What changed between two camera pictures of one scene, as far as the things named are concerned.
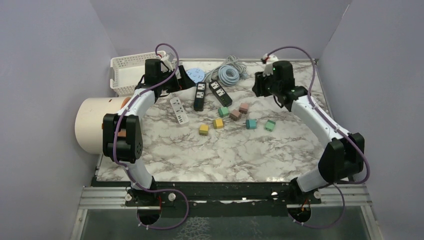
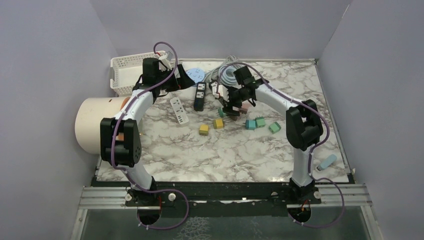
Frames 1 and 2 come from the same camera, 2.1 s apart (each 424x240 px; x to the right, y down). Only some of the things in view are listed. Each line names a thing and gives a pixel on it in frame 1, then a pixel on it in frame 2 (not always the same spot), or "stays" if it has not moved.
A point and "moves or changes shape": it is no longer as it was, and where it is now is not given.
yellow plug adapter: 203,130 stays
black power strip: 199,102 stays
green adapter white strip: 223,111 stays
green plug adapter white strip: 269,125 moves or changes shape
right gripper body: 264,84 -> 236,97
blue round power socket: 197,74 stays
